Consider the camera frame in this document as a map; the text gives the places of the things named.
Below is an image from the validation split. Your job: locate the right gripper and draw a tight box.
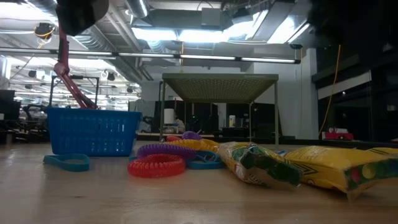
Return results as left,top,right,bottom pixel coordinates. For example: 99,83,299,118
306,0,398,66

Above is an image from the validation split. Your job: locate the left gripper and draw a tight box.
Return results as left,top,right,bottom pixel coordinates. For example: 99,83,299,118
55,0,98,37

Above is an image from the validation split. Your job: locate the yellow crayon packet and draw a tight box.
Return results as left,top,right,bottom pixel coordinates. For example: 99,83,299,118
217,141,304,187
284,145,398,195

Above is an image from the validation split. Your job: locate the purple coil wristband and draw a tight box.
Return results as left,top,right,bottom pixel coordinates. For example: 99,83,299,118
136,143,197,161
182,131,203,141

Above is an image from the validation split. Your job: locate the yellow coil wristband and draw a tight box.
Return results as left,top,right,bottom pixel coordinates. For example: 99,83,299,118
163,139,220,153

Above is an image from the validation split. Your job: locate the red desk lamp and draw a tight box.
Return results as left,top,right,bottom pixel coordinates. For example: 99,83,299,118
53,0,109,110

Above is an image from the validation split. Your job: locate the black monitor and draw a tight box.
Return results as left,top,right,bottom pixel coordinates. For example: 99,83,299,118
0,89,22,121

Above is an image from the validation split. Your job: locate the red toy box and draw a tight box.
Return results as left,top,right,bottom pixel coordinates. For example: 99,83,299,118
322,126,355,141

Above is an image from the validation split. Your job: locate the blue plastic basket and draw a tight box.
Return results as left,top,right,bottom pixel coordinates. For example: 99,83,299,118
45,107,143,157

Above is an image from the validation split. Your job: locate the grey ceiling box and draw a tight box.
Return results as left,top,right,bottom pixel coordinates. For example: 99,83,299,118
201,7,222,27

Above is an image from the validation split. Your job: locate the long ceiling light bar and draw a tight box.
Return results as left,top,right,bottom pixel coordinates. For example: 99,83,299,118
0,47,302,65

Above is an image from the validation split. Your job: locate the white cylinder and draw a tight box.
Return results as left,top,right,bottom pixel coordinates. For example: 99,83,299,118
164,108,175,125

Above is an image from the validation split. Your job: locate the person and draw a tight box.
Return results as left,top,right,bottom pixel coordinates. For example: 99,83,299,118
173,115,187,134

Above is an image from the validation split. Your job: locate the silver ventilation duct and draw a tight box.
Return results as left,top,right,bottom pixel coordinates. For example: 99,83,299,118
124,0,150,19

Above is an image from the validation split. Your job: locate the yellow cable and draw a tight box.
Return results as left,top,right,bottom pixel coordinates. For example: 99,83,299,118
317,44,342,139

